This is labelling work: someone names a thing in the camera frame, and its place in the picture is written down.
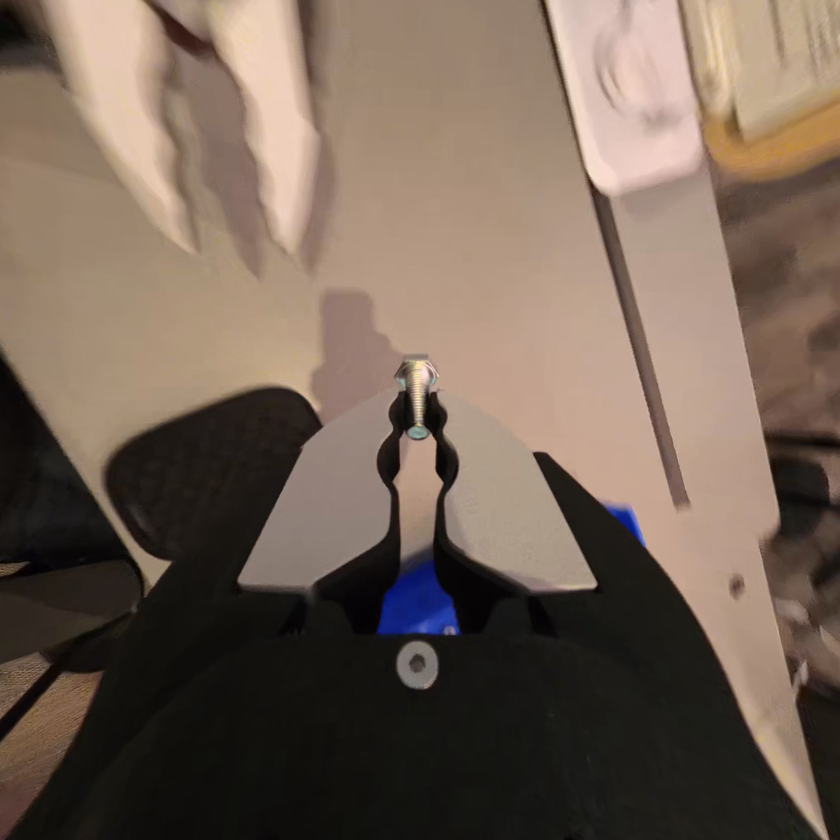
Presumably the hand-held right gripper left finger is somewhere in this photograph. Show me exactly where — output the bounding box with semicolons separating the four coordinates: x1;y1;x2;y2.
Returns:
236;388;401;597

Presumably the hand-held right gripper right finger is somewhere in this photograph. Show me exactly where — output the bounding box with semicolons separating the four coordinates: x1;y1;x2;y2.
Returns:
433;388;599;597

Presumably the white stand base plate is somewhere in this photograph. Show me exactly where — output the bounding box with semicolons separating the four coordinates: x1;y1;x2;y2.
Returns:
545;0;706;196

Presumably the instruction sheet in clear holder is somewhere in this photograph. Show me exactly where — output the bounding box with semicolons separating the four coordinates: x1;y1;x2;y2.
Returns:
679;0;840;142

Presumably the black chair armrest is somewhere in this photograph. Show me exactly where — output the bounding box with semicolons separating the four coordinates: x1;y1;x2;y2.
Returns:
105;386;324;562

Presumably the silver hex bolt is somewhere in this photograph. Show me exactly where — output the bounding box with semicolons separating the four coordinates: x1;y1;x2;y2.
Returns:
395;354;439;442

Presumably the blue plastic bin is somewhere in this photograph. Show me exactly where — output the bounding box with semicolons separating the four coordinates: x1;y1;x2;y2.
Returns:
377;504;647;636

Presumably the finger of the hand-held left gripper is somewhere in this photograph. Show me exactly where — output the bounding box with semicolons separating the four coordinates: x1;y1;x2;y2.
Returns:
209;0;324;261
39;0;201;256

